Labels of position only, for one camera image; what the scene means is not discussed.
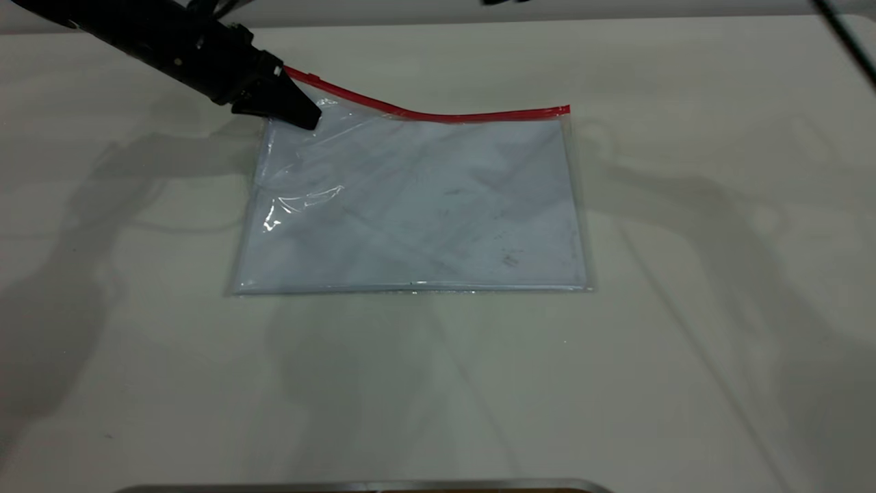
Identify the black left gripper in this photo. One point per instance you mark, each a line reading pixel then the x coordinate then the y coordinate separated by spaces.
pixel 219 58

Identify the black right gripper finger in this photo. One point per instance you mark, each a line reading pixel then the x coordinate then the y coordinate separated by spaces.
pixel 506 2

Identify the clear plastic zip bag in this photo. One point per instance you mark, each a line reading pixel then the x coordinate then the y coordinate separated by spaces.
pixel 424 205

